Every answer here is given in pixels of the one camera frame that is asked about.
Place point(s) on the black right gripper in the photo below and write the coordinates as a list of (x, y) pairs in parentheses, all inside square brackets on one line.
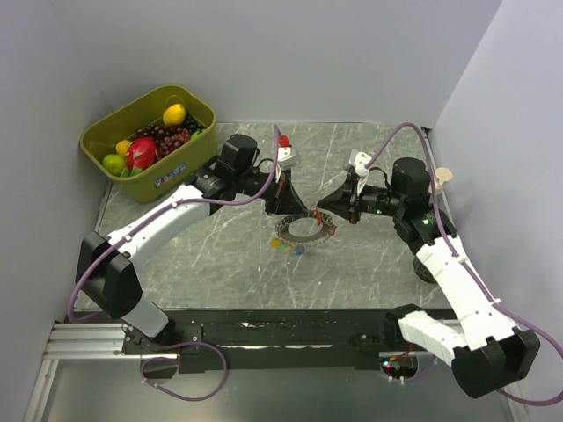
[(344, 201)]

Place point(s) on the aluminium rail frame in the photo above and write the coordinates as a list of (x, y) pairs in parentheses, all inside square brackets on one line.
[(83, 369)]

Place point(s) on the small orange fruit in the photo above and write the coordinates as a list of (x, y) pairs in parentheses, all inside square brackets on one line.
[(122, 147)]

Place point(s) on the green lime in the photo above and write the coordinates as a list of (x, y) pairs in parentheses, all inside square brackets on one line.
[(114, 164)]

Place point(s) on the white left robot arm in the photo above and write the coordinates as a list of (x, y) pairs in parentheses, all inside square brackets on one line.
[(108, 265)]

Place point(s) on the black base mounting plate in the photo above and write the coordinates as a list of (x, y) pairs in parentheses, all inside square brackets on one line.
[(198, 340)]

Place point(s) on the dark red grape bunch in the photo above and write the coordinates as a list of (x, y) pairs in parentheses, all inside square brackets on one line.
[(169, 138)]

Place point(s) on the red dragon fruit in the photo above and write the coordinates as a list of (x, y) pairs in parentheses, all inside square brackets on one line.
[(141, 155)]

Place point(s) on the soap pump bottle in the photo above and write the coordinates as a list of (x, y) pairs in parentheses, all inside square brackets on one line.
[(441, 177)]

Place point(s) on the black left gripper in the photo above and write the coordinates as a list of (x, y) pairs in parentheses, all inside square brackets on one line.
[(282, 200)]

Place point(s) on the black tape roll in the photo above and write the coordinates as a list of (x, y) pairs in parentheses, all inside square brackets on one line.
[(422, 272)]

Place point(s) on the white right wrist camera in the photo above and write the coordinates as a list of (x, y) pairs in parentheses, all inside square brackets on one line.
[(357, 162)]

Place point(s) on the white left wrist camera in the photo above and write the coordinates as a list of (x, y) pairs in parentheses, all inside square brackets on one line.
[(287, 158)]

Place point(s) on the yellow lemon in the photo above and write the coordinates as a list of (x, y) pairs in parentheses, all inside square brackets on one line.
[(174, 115)]

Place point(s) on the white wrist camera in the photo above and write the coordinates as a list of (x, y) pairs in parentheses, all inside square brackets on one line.
[(357, 162), (287, 158)]

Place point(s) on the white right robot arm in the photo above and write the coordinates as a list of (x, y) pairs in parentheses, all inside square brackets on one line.
[(489, 351)]

